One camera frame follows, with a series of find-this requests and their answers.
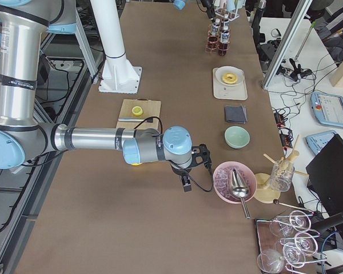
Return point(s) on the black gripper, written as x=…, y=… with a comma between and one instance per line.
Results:
x=179, y=172
x=206, y=3

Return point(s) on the tea bottle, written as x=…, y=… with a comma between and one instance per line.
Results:
x=226, y=24
x=213, y=35
x=224, y=41

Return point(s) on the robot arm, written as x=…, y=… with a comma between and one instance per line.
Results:
x=180, y=4
x=23, y=138

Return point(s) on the beige rabbit tray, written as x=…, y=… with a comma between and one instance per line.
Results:
x=222, y=90

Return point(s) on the wine glass rack tray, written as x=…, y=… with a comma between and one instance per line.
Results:
x=287, y=243

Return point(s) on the pink ice bowl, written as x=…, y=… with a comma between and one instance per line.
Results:
x=221, y=177

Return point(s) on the metal ice scoop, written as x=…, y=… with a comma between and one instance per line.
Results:
x=239, y=189

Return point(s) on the white plate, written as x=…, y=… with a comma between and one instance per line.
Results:
x=221, y=70

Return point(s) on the glazed donut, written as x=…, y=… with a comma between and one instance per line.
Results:
x=229, y=78

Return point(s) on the green bowl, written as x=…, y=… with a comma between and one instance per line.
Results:
x=236, y=137

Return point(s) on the wooden cup stand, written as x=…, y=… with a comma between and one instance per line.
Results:
x=264, y=192

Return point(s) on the grey folded cloth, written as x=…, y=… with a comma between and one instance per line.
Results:
x=235, y=114

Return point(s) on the wooden cutting board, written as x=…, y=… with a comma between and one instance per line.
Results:
x=150, y=108

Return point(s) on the half lemon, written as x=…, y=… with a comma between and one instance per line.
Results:
x=137, y=110

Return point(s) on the steel muddler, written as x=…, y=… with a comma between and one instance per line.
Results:
x=134, y=120

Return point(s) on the glass jar on stand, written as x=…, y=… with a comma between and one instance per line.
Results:
x=281, y=176

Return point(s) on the black monitor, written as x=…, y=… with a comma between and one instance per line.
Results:
x=326, y=175

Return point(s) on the blue teach pendant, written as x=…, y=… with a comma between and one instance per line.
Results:
x=328, y=108

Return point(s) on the copper wire bottle rack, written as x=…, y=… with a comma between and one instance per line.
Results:
x=218, y=39

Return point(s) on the aluminium frame post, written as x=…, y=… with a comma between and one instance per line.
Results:
x=289, y=34

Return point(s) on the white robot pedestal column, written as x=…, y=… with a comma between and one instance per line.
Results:
x=107, y=20

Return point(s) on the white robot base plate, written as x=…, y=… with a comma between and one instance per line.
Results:
x=110, y=81

